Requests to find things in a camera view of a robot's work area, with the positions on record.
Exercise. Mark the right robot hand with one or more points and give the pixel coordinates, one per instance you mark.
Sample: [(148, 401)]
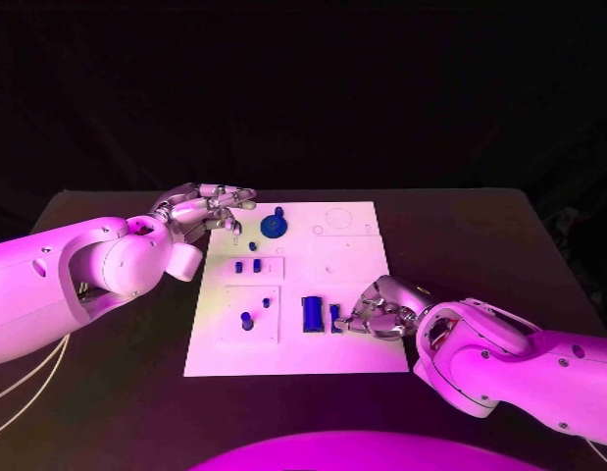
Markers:
[(389, 309)]

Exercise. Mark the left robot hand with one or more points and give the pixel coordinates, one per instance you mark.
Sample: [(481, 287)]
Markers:
[(197, 209)]

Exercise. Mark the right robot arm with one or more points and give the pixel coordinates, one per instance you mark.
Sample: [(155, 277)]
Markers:
[(541, 371)]

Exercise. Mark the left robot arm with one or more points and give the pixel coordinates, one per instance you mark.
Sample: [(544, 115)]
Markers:
[(27, 287)]

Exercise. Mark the white task board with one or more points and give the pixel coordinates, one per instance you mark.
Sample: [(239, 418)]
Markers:
[(298, 294)]

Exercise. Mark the blue block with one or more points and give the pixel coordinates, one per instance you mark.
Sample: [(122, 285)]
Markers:
[(335, 318)]

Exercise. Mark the long blue cylinder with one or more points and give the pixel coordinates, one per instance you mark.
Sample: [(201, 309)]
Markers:
[(314, 313)]

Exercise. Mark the blue gear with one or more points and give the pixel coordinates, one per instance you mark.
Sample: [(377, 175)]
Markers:
[(275, 224)]

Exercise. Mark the blue plug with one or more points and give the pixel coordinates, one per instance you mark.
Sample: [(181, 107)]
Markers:
[(256, 265), (239, 267)]

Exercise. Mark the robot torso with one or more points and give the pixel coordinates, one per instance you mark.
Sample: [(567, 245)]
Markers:
[(370, 452)]

